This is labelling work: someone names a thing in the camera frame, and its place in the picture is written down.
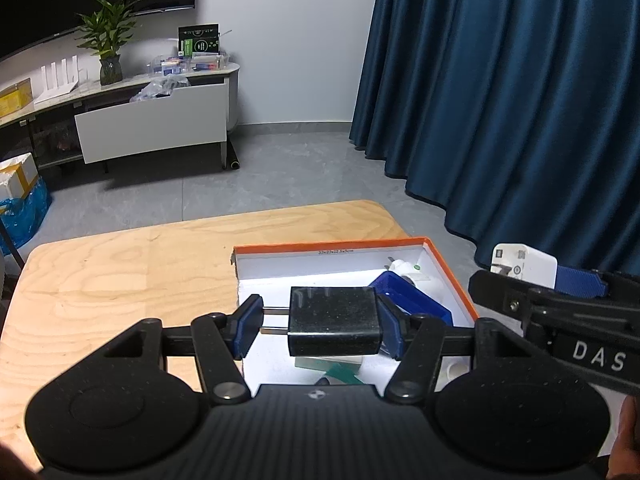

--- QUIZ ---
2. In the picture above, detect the blue tin box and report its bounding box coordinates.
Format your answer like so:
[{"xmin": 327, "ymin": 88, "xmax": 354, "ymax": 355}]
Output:
[{"xmin": 370, "ymin": 271, "xmax": 454, "ymax": 326}]

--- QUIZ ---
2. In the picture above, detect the white plug-in vaporizer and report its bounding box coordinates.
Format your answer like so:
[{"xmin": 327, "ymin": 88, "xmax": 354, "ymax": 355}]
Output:
[{"xmin": 386, "ymin": 258, "xmax": 444, "ymax": 300}]

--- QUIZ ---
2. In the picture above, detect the black usb charger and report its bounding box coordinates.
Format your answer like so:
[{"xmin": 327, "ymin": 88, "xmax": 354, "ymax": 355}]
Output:
[{"xmin": 262, "ymin": 286, "xmax": 383, "ymax": 358}]

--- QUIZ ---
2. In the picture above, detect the teal bandage box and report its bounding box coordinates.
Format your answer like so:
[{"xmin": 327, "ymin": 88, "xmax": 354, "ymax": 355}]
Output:
[{"xmin": 295, "ymin": 356, "xmax": 363, "ymax": 385}]

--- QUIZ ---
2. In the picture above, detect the white rounded usb charger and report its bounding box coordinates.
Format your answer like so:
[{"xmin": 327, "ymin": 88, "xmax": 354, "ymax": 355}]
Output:
[{"xmin": 490, "ymin": 243, "xmax": 558, "ymax": 288}]

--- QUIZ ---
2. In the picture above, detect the person's right hand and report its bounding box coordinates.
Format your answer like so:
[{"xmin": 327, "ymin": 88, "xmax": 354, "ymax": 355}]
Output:
[{"xmin": 606, "ymin": 396, "xmax": 640, "ymax": 479}]

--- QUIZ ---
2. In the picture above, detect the blue plastic bag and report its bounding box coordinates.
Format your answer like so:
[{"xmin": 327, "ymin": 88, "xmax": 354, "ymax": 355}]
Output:
[{"xmin": 1, "ymin": 177, "xmax": 52, "ymax": 248}]

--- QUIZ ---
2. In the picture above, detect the white tv cabinet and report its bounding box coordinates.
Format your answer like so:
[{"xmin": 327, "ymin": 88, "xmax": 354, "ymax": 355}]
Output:
[{"xmin": 1, "ymin": 62, "xmax": 240, "ymax": 169}]

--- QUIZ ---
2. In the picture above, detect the dark blue curtain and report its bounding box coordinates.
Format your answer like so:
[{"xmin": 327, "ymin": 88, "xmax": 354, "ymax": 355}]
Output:
[{"xmin": 350, "ymin": 0, "xmax": 639, "ymax": 274}]

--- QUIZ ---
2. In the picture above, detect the white foam box with tape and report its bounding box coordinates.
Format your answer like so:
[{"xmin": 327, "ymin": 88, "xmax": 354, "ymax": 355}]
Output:
[{"xmin": 0, "ymin": 153, "xmax": 39, "ymax": 200}]

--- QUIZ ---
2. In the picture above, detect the black green display box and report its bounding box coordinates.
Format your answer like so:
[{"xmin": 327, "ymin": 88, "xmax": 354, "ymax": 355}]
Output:
[{"xmin": 178, "ymin": 24, "xmax": 220, "ymax": 58}]

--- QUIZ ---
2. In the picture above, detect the white wifi router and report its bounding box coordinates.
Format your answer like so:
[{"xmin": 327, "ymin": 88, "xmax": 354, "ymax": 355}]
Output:
[{"xmin": 34, "ymin": 55, "xmax": 79, "ymax": 104}]

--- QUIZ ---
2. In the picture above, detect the yellow cardboard box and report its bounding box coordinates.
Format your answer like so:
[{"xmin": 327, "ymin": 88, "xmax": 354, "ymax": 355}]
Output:
[{"xmin": 0, "ymin": 78, "xmax": 32, "ymax": 118}]

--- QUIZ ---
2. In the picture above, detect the potted plant on cabinet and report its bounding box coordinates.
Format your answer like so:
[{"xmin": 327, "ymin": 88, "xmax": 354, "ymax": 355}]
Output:
[{"xmin": 77, "ymin": 0, "xmax": 144, "ymax": 86}]

